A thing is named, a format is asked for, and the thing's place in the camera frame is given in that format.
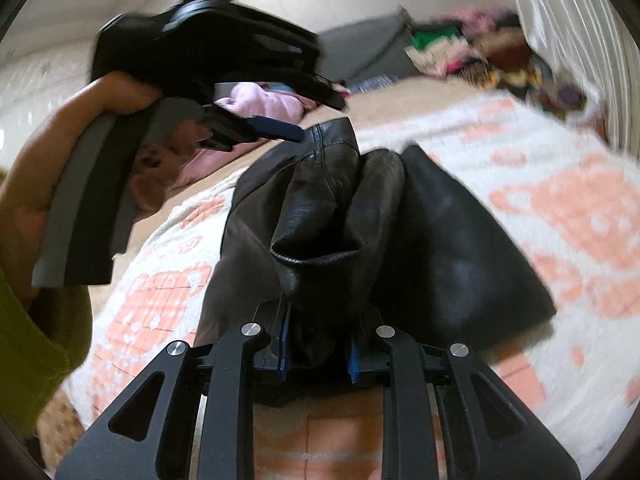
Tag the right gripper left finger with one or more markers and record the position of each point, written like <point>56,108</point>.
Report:
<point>187,414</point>

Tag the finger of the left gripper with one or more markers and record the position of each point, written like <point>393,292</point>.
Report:
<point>273,129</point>

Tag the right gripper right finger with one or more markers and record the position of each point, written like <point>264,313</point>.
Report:
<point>447,414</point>

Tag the black leather jacket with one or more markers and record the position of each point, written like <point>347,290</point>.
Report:
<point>346,241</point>

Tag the yellow-green sleeve forearm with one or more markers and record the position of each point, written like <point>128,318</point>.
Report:
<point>37,358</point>

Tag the pile of folded clothes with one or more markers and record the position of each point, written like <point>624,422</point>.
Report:
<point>487,48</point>

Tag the grey headboard cushion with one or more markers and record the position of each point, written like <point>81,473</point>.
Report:
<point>374,47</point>

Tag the tan bed cover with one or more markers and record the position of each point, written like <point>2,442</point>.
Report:
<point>59,426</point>

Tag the white wardrobe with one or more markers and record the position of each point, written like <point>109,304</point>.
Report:
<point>33,86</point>

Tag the white peach patterned blanket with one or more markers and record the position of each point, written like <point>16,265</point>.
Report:
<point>341,271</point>

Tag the white satin curtain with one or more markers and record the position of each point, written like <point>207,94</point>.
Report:
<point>589,39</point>

